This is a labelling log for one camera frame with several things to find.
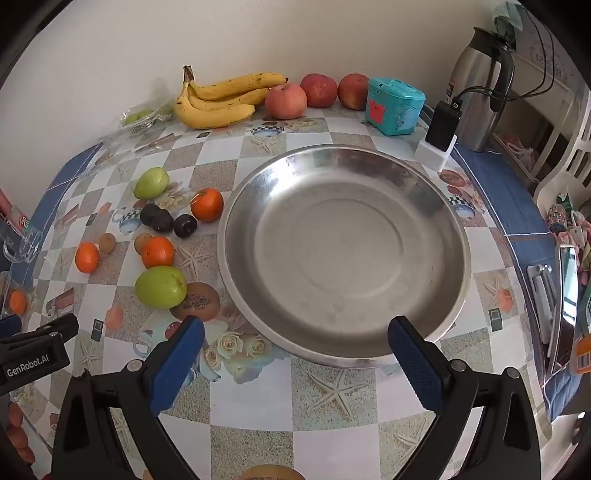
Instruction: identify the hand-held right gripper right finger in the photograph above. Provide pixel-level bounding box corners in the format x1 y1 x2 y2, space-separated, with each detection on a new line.
387 315 541 480

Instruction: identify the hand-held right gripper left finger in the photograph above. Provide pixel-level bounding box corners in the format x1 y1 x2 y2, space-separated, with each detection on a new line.
53 315 206 480

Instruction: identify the round green jujube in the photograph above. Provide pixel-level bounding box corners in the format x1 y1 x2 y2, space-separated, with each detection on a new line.
135 265 188 309

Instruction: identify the round stainless steel plate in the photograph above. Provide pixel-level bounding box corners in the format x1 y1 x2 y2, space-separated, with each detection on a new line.
217 144 472 368

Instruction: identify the green mango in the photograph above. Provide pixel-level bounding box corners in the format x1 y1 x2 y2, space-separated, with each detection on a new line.
134 167 171 200

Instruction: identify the person's left hand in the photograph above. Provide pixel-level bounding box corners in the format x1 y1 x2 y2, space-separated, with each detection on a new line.
6 401 37 464

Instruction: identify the clear glass mug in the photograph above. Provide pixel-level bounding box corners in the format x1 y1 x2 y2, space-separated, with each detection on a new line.
0 203 44 265

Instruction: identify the checkered printed tablecloth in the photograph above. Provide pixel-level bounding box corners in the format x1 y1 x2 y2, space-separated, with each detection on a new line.
0 104 578 480

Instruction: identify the smartphone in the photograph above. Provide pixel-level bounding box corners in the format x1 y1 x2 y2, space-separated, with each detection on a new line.
551 244 580 370

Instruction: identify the orange labelled packet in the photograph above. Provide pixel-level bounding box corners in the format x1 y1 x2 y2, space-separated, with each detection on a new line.
570 335 591 376

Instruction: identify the colourful small packet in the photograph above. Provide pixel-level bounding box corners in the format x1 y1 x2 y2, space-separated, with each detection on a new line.
547 193 578 234

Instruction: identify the white power socket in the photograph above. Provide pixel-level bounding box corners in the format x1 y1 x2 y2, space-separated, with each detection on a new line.
414 135 459 172

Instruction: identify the clear plastic clamshell container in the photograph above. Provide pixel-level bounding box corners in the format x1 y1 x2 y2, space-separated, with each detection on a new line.
99 95 178 144

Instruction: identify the black power adapter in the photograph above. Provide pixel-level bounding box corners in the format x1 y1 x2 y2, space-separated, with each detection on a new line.
425 100 462 152

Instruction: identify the yellow banana bunch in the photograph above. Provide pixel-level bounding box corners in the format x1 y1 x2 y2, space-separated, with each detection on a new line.
174 65 289 130

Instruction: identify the teal plastic toy box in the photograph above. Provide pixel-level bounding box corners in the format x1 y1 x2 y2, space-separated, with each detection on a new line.
365 77 426 137

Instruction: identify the stainless steel kettle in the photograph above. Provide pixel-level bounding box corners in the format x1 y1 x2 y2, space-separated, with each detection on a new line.
445 27 517 153

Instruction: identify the front red peach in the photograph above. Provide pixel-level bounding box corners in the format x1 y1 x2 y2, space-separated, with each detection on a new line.
264 83 308 121

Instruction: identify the red peach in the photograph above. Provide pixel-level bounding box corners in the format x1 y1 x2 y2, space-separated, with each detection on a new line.
338 73 370 110
264 83 308 121

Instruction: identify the right red peach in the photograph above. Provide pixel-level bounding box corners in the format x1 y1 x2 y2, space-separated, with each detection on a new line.
338 73 370 110

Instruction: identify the red apple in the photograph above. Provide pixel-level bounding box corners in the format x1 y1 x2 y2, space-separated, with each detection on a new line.
300 73 339 108

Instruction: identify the teal cloth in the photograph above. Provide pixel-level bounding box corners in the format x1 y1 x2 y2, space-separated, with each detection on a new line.
492 0 525 33

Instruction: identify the black adapter cable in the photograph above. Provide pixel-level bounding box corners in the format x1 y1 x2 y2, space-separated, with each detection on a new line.
451 85 520 109

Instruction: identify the black hanging cable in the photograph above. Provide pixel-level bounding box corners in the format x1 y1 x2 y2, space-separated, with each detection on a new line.
517 7 558 99

